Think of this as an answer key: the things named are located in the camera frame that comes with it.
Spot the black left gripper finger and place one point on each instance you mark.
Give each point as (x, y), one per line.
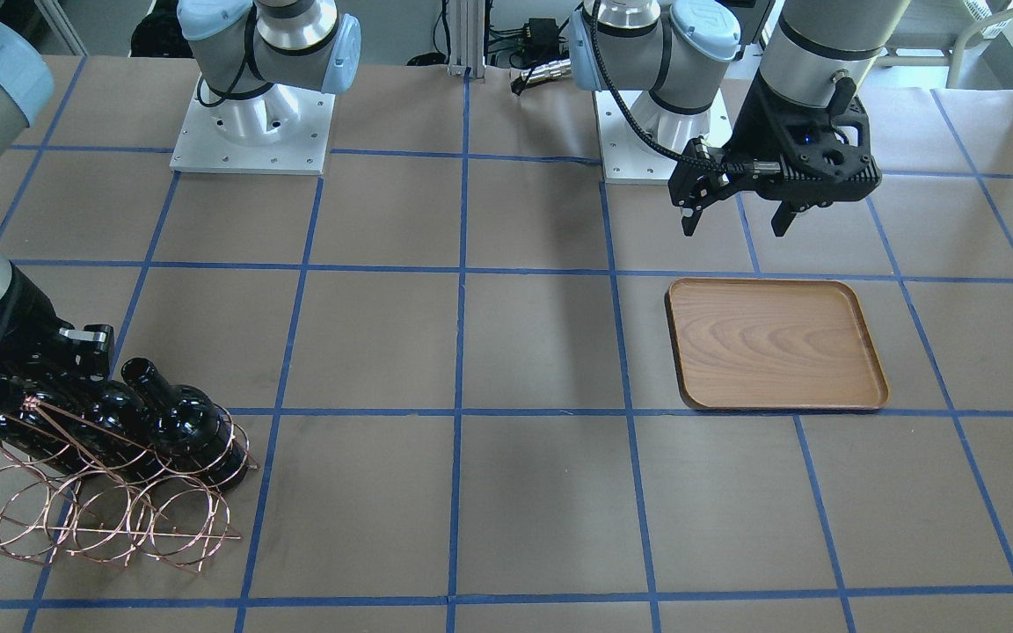
(691, 216)
(782, 219)

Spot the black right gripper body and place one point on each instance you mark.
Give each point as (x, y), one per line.
(21, 332)

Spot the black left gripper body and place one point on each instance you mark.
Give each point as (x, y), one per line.
(757, 132)

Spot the dark wine bottle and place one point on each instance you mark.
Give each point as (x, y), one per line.
(194, 436)
(112, 430)
(30, 433)

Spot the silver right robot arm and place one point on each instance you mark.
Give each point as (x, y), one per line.
(269, 75)

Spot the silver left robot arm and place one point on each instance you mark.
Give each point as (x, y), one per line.
(678, 53)

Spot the wooden tray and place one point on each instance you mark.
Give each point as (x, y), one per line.
(759, 344)

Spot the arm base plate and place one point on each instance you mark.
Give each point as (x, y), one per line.
(627, 160)
(284, 131)

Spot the copper wire bottle basket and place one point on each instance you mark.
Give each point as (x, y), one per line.
(98, 514)

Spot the aluminium frame post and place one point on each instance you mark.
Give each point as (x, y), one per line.
(465, 37)

